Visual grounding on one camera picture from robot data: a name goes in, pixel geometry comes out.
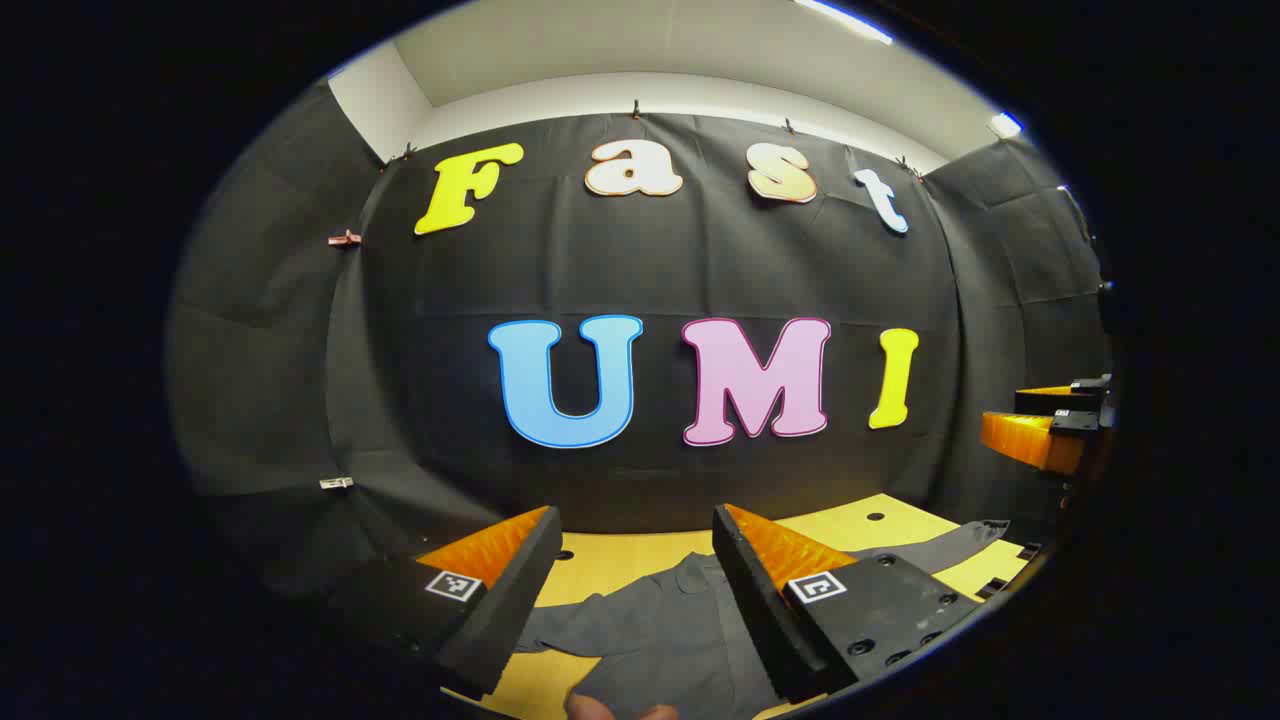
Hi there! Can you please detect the black backdrop cloth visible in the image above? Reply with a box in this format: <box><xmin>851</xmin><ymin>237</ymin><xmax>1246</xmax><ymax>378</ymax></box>
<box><xmin>165</xmin><ymin>80</ymin><xmax>1116</xmax><ymax>601</ymax></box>

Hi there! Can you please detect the long ceiling light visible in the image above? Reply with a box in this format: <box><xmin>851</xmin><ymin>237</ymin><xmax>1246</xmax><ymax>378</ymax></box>
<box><xmin>795</xmin><ymin>0</ymin><xmax>894</xmax><ymax>46</ymax></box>

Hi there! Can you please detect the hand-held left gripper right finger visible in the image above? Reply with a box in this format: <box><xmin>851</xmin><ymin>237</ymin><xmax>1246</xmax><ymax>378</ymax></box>
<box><xmin>712</xmin><ymin>503</ymin><xmax>986</xmax><ymax>706</ymax></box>

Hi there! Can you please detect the dark grey shirt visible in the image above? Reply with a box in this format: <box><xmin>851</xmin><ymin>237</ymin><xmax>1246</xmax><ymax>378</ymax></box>
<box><xmin>515</xmin><ymin>520</ymin><xmax>1011</xmax><ymax>720</ymax></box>

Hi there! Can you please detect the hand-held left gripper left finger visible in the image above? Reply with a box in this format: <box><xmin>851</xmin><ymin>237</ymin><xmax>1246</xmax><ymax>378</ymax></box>
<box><xmin>320</xmin><ymin>505</ymin><xmax>564</xmax><ymax>701</ymax></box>

